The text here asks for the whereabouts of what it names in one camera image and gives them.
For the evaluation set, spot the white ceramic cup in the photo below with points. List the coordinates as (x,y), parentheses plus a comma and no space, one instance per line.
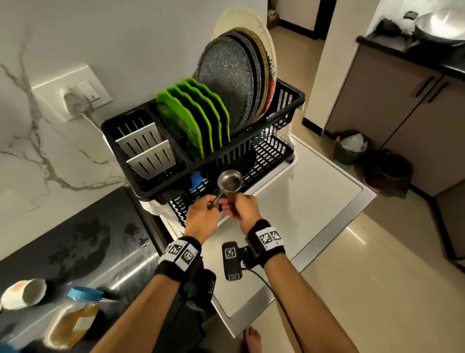
(25,294)

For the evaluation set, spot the green bin with white bag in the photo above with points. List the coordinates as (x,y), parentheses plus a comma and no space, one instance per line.
(351,147)

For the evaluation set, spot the white wall socket plate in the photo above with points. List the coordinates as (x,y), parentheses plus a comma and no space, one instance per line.
(78,91)

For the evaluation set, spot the black plastic dish rack basket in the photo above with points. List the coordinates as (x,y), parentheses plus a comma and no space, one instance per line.
(232,152)

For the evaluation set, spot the large white plate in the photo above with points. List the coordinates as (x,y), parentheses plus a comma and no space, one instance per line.
(232,20)

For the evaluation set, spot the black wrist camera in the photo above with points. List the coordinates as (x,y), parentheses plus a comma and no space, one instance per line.
(200,287)
(232,261)

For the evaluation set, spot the person's left forearm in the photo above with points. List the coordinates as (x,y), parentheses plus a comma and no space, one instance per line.
(145,312)

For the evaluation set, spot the white power plug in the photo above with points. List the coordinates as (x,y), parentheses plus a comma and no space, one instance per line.
(75,103)

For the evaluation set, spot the person's right thumb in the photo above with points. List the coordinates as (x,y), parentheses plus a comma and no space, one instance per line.
(227,208)

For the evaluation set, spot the green scalloped plate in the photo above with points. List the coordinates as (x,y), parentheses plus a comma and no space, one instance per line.
(224,112)
(215,116)
(203,120)
(178,122)

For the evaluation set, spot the black kitchen countertop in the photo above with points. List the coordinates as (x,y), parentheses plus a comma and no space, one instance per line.
(407,49)

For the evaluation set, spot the dark door frame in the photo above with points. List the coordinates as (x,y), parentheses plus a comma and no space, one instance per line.
(324,18)

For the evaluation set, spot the black object on counter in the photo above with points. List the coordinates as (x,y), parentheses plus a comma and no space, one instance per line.
(389,27)

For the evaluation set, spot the person's left hand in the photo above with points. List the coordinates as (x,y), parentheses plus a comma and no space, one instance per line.
(199,220)

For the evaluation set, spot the steel wok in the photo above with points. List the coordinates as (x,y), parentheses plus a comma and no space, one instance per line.
(441,23)

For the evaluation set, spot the person's left thumb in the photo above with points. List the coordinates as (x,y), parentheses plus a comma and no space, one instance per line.
(215,204)

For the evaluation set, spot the black dish rack lower tier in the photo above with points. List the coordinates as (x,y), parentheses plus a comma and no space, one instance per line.
(267,154)

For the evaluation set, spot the person's black shorts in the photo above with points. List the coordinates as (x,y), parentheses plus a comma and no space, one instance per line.
(185,327)

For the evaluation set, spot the white slotted cutlery divider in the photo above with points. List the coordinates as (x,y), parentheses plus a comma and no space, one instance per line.
(141,140)
(154,160)

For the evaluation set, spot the beige brown plate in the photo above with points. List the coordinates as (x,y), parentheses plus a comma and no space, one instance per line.
(264,72)

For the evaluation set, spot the person's foot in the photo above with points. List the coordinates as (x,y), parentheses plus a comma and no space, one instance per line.
(252,340)

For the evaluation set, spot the grey speckled plate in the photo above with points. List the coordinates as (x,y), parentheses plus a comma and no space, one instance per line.
(225,78)
(257,72)

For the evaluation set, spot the small steel saucepan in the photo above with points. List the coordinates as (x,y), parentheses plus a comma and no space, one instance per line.
(229,181)

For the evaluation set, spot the beige kitchen cabinet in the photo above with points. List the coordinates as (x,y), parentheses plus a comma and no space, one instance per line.
(396,116)

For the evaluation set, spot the blue plastic object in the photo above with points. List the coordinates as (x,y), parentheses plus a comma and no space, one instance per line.
(195,182)

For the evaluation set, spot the person's right hand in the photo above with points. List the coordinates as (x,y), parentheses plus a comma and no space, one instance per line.
(244,212)

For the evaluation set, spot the blue-lidded plastic jar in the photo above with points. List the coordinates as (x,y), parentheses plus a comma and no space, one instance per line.
(74,318)

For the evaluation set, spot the dark waste bin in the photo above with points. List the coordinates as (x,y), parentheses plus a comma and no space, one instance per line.
(389,174)

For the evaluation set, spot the person's right forearm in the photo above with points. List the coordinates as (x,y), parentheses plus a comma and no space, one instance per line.
(305,305)

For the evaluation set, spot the black marker wristband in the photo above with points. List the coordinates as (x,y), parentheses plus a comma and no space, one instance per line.
(178,257)
(266,240)

